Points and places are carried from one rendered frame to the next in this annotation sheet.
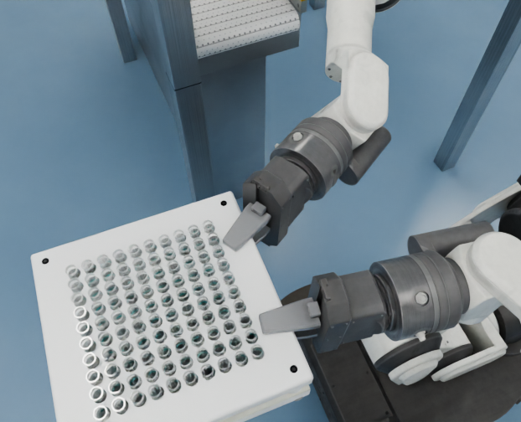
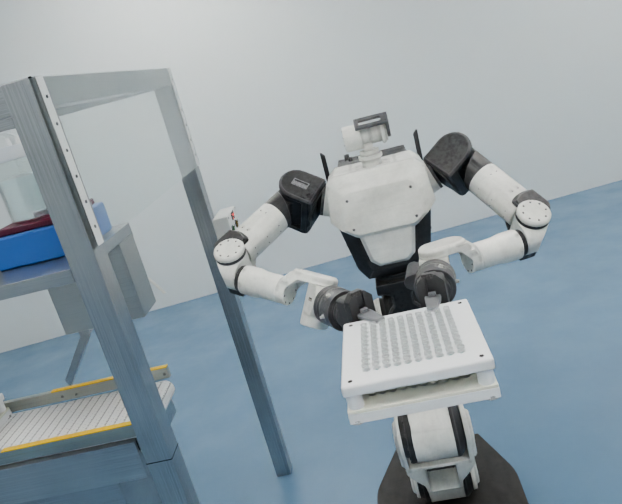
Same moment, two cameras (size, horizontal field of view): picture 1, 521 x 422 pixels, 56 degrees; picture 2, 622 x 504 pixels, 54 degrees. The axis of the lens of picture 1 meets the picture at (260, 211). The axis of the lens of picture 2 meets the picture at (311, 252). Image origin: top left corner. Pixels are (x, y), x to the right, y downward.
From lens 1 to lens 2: 1.04 m
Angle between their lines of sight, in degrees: 60
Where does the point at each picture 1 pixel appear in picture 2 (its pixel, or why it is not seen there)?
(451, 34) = not seen: hidden behind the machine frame
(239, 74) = (145, 484)
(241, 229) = (373, 315)
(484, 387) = (490, 474)
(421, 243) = (411, 274)
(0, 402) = not seen: outside the picture
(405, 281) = (431, 267)
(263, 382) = (463, 309)
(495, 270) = (436, 247)
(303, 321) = (436, 297)
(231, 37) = not seen: hidden behind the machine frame
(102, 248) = (354, 361)
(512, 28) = (244, 332)
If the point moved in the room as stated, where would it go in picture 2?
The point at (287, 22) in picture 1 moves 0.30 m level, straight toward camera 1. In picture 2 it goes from (168, 387) to (257, 394)
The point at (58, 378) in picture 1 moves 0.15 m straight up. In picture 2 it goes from (434, 367) to (415, 280)
